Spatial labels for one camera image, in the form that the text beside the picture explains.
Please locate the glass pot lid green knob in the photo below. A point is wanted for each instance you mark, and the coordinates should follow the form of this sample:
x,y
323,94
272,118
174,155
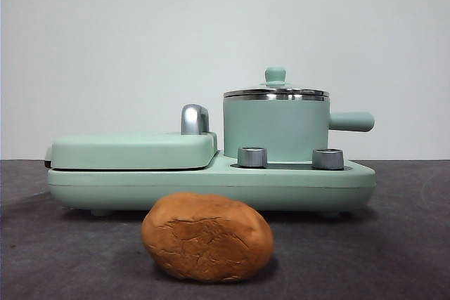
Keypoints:
x,y
276,74

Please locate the brown potato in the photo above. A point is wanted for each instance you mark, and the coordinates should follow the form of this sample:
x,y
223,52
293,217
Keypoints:
x,y
207,240

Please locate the silver control knob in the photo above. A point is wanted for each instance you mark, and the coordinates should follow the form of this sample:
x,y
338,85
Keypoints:
x,y
252,157
327,158

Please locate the green breakfast machine base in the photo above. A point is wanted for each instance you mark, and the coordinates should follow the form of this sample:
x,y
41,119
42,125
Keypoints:
x,y
211,187

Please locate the green hinged griddle cover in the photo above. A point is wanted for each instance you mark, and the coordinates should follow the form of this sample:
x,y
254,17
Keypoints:
x,y
130,150

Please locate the black control panel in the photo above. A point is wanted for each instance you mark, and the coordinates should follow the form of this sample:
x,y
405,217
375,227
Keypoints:
x,y
347,167

